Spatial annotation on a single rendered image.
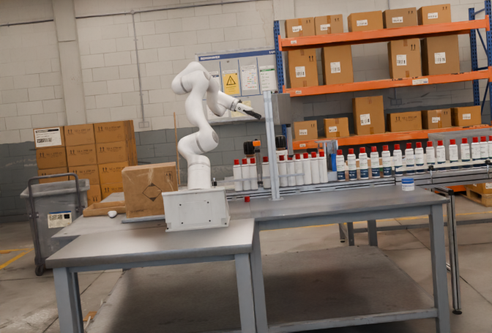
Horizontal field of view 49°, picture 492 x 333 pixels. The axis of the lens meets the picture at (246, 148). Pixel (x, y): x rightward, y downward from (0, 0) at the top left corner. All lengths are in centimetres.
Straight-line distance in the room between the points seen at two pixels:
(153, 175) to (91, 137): 375
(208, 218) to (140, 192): 54
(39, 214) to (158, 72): 342
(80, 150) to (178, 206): 420
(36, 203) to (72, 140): 161
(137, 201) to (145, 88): 513
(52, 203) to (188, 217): 284
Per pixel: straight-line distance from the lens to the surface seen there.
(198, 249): 233
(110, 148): 671
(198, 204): 266
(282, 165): 342
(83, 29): 841
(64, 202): 536
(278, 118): 324
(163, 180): 304
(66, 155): 686
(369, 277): 372
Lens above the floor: 140
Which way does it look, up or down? 4 degrees down
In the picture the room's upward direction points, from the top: 5 degrees counter-clockwise
